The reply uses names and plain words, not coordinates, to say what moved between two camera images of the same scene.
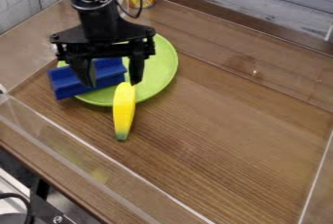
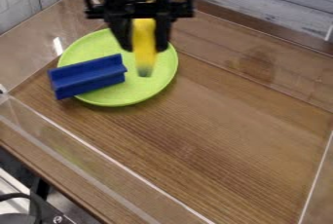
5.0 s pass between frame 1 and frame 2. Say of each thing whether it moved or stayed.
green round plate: stayed
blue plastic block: stayed
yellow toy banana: moved
